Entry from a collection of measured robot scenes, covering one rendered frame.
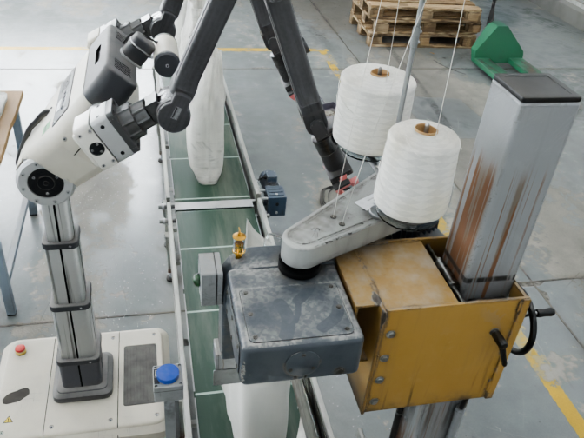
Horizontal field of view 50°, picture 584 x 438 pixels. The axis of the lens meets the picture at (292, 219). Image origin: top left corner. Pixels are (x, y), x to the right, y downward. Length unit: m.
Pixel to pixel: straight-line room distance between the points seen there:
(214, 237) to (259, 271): 1.69
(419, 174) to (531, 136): 0.23
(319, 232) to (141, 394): 1.36
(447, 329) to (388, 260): 0.19
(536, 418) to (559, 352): 0.47
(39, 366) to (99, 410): 0.34
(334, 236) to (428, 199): 0.24
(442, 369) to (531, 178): 0.47
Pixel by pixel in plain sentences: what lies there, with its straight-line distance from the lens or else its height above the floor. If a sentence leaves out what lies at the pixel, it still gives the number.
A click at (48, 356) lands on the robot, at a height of 0.26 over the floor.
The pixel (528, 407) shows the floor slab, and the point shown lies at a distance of 3.06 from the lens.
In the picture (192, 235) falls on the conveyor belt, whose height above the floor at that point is 0.38.
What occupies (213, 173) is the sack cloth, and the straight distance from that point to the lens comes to 3.36.
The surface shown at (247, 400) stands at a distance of 1.87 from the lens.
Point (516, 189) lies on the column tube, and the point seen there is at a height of 1.57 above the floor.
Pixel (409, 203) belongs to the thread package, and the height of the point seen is 1.57.
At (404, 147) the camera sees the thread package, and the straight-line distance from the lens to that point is 1.09.
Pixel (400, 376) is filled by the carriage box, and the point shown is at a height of 1.14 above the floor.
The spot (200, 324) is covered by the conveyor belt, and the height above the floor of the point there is 0.38.
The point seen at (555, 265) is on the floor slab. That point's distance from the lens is 3.96.
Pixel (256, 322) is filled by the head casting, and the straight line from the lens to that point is 1.18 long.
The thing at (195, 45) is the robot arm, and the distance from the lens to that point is 1.45.
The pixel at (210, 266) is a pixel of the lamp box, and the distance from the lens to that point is 1.31.
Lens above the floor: 2.17
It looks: 35 degrees down
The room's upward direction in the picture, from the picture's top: 6 degrees clockwise
